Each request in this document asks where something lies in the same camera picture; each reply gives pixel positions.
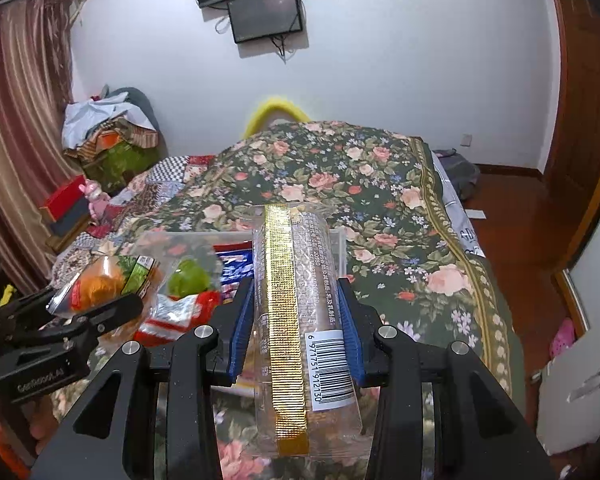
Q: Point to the patchwork quilt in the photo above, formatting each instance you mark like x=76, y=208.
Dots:
x=150, y=185

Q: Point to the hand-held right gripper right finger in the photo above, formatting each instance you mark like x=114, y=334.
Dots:
x=354, y=340

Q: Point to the pink slippers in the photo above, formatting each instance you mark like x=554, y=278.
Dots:
x=562, y=337

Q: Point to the green jelly cup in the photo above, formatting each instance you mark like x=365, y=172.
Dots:
x=190, y=277

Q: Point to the dark grey box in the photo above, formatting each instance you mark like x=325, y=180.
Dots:
x=72, y=224

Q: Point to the clear packet of orange fruit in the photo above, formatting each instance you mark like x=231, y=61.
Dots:
x=100, y=282

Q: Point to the pink plush toy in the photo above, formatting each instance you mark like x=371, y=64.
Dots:
x=96, y=200

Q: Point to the white paper sheet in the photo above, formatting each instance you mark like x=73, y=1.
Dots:
x=475, y=213

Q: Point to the wooden door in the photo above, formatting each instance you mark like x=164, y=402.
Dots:
x=580, y=85

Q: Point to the green bag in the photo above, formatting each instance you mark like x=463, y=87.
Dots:
x=122, y=165

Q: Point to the wooden wardrobe frame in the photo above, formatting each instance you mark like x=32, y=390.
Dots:
x=587, y=245

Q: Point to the clear plastic storage box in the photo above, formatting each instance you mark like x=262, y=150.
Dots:
x=195, y=245

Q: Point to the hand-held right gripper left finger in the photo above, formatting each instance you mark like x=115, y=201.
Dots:
x=240, y=335

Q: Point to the white wall outlet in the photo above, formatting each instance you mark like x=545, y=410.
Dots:
x=466, y=140

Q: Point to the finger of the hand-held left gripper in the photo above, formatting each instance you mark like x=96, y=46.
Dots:
x=115, y=312
x=22, y=310

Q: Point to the teal cushion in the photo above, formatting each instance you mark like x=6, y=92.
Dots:
x=137, y=102

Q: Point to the red snack packet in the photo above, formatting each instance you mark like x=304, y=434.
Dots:
x=180, y=312

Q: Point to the grey bag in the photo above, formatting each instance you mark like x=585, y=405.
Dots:
x=457, y=172

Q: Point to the floral blanket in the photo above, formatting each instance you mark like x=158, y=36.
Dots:
x=380, y=210

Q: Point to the white bed sheet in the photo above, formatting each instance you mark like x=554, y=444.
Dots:
x=462, y=232

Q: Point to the striped curtain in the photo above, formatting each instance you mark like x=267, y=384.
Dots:
x=20, y=110

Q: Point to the dark purple snack packet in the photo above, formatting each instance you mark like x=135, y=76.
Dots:
x=232, y=267

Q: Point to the red box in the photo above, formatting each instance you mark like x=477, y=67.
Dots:
x=65, y=200

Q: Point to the white appliance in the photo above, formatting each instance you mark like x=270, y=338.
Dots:
x=580, y=410

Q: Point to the white cloth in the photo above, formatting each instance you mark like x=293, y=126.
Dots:
x=90, y=120

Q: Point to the long clear biscuit packet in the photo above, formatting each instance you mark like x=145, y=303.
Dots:
x=290, y=310

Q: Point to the small black monitor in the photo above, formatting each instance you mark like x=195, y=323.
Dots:
x=265, y=15

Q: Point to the yellow foam tube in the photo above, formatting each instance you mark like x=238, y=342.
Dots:
x=270, y=107

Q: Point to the patterned cloth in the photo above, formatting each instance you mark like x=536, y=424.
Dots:
x=125, y=137

